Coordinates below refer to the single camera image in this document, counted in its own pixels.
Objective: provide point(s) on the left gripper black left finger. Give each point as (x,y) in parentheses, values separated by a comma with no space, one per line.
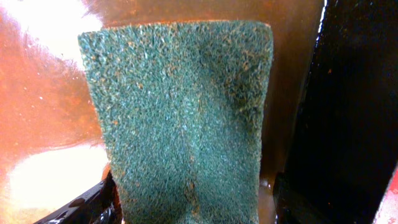
(100,204)

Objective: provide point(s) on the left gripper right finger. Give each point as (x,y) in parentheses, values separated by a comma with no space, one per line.
(291,207)

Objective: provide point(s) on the green yellow sponge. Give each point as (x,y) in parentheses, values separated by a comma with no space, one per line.
(181,108)

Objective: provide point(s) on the red plastic tray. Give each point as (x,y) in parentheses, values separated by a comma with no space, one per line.
(387,212)

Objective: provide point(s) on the black water basin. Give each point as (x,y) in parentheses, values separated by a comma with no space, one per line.
(330,116)

